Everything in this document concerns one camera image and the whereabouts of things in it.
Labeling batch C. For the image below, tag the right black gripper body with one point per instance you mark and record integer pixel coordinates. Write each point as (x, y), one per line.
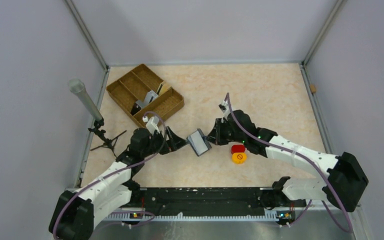
(225, 134)

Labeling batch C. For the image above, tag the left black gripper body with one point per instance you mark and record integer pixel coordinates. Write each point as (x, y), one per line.
(169, 146)

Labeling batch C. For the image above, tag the navy blue card holder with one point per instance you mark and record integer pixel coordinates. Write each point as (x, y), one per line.
(197, 141)

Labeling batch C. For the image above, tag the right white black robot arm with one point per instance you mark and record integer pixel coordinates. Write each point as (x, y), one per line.
(339, 179)

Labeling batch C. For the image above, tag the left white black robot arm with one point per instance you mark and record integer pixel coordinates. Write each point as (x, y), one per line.
(78, 212)

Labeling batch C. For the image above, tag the silver card in tray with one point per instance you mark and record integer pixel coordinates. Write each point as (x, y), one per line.
(150, 96)

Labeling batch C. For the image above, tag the gold card in tray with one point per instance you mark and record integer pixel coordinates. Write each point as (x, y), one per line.
(163, 87)

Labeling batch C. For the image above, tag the red toy block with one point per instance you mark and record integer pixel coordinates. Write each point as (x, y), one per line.
(237, 148)

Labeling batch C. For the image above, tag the yellow round toy block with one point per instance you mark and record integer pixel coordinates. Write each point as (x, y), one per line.
(239, 158)

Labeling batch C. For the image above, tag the woven brown divided tray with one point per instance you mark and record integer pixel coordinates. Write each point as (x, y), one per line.
(141, 90)

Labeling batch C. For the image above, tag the small brown block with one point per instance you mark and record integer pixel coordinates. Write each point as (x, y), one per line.
(312, 88)

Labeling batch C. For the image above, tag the grey microphone on tripod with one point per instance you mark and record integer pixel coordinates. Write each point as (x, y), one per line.
(77, 87)

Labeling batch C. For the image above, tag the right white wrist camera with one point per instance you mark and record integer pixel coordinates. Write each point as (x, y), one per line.
(224, 107)

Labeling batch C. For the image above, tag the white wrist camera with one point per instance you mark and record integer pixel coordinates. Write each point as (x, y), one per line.
(224, 107)
(151, 123)

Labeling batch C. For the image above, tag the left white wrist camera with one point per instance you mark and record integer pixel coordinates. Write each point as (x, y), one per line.
(151, 123)

